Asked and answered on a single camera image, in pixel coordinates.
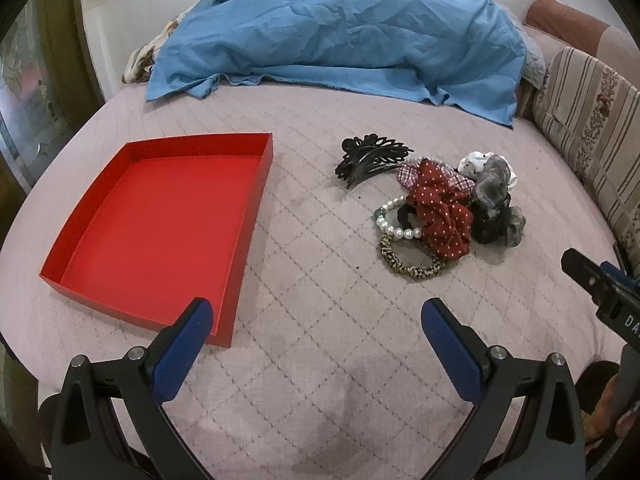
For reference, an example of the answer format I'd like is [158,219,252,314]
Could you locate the pink bolster pillow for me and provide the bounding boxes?
[524,0,639,86]

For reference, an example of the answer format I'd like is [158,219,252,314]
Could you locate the pink quilted bed cover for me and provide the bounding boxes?
[1,84,623,479]

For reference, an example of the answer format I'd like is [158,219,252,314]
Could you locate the red plaid scrunchie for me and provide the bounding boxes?
[397,159,475,193]

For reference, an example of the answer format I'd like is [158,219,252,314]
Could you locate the grey sheer scrunchie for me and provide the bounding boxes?
[474,155,511,220]

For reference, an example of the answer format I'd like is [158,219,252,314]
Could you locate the striped floral pillow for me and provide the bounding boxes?
[533,48,640,276]

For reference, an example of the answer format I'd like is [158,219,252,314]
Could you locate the red cardboard tray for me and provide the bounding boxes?
[40,132,273,348]

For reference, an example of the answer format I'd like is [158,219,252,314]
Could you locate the white cherry print scrunchie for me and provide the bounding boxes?
[457,151,518,192]

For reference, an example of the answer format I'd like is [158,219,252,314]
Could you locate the leopard print hair tie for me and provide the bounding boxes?
[378,233,445,282]

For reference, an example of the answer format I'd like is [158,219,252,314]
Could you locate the blue cloth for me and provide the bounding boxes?
[145,0,527,126]

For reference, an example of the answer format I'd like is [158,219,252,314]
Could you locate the black claw hair clip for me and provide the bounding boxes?
[335,132,412,190]

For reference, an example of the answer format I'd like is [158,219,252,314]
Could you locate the red polka dot scrunchie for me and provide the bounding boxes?
[406,159,473,261]

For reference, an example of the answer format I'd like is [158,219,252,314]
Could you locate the dark grey scrunchie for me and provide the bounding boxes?
[470,193,526,247]

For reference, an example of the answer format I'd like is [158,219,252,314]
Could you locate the white pearl bracelet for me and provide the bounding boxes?
[372,195,424,242]

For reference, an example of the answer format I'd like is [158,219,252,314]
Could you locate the brown floral blanket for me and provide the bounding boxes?
[122,6,194,84]

